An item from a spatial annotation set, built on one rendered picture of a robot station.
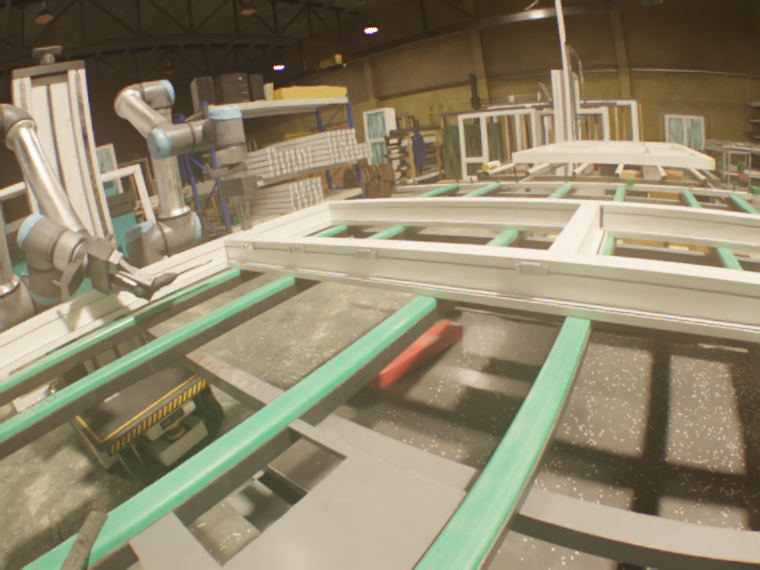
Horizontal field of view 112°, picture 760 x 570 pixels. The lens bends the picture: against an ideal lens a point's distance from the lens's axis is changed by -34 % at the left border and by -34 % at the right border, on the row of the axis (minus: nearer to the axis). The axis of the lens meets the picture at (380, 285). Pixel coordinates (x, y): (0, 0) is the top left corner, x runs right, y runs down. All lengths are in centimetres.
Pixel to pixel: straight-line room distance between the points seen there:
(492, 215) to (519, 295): 47
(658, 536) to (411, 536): 20
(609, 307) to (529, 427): 24
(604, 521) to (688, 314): 31
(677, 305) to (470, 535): 39
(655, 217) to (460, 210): 50
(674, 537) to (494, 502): 16
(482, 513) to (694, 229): 79
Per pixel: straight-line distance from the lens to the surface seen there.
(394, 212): 115
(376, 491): 33
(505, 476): 32
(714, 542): 37
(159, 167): 169
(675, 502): 70
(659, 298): 54
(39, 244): 93
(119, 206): 459
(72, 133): 186
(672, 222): 94
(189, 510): 40
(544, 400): 39
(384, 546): 30
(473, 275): 59
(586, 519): 35
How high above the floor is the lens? 111
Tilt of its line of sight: 21 degrees down
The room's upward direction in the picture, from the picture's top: 9 degrees counter-clockwise
